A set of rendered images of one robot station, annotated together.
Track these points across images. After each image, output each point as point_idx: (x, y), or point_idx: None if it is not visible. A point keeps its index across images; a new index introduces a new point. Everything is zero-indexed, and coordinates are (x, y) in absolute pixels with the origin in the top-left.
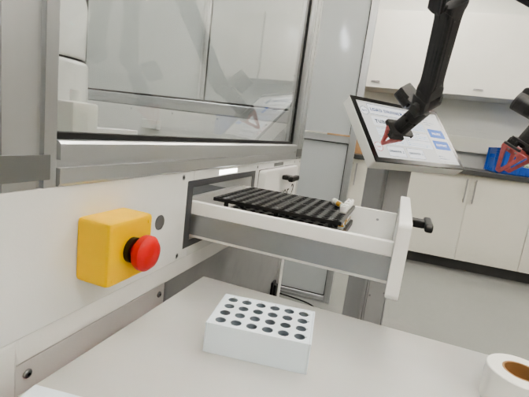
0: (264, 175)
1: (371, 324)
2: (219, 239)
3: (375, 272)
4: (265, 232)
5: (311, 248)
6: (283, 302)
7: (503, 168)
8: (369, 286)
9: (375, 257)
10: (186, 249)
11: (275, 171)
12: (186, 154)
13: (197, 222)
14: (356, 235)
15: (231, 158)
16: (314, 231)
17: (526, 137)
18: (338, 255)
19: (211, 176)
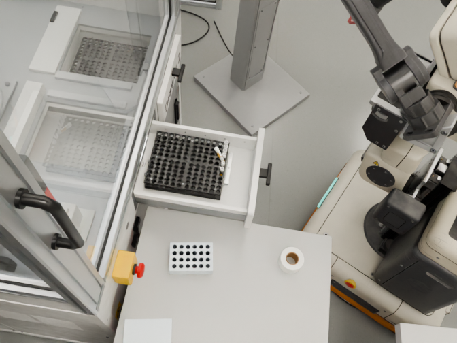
0: (162, 105)
1: (239, 223)
2: (155, 205)
3: (239, 218)
4: (181, 205)
5: (207, 211)
6: (196, 219)
7: (352, 23)
8: (254, 41)
9: (238, 215)
10: (137, 207)
11: (166, 86)
12: (128, 194)
13: (140, 200)
14: (228, 209)
15: (143, 142)
16: (207, 207)
17: (374, 1)
18: (220, 214)
19: (137, 170)
